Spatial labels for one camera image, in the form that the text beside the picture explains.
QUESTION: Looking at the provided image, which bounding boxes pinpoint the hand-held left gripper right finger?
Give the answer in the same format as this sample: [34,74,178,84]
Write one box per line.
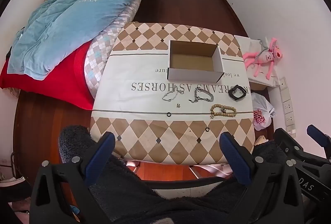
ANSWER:
[219,131,305,224]

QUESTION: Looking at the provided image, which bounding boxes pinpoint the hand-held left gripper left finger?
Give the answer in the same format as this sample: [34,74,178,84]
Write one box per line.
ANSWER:
[29,131,116,224]

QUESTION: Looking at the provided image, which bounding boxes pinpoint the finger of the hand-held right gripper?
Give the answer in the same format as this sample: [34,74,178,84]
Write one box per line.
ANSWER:
[273,128,304,162]
[307,124,331,154]

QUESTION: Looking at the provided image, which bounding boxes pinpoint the wooden bead bracelet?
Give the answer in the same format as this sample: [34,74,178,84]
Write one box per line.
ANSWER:
[209,104,237,119]

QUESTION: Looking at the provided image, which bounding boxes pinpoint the black wristband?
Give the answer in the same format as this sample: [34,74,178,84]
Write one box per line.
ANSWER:
[228,85,246,101]

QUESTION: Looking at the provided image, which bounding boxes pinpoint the thick silver chain bracelet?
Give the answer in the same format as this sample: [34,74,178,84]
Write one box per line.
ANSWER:
[188,87,215,103]

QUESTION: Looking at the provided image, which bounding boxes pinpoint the thin silver chain necklace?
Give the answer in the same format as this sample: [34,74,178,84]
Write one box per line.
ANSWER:
[162,86,185,103]

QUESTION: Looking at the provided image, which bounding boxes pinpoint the cardboard box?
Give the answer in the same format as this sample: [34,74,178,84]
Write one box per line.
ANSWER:
[168,40,225,83]

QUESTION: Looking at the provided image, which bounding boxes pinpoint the metal table leg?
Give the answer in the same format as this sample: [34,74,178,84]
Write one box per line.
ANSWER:
[189,164,234,180]

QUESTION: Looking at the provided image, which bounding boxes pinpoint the white plastic bag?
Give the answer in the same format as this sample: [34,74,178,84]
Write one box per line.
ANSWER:
[251,93,276,131]

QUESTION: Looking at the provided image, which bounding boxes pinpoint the person's dark fleece pants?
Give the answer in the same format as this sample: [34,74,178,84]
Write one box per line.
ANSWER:
[58,124,294,224]

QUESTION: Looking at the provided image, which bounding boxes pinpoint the red blanket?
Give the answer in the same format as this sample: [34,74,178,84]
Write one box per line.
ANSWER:
[0,41,95,111]

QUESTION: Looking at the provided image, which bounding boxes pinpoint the printed diamond pattern tablecloth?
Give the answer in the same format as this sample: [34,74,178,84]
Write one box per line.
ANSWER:
[89,22,255,164]

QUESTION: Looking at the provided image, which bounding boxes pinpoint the pink plush toy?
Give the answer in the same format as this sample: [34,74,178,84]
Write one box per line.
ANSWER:
[242,38,282,79]

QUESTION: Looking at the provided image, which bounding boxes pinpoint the checkered bed sheet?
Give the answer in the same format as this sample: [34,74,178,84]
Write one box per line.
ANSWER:
[84,0,148,99]

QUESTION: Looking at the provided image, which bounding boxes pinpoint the light blue quilt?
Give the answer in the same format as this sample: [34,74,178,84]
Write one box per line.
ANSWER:
[8,0,166,81]

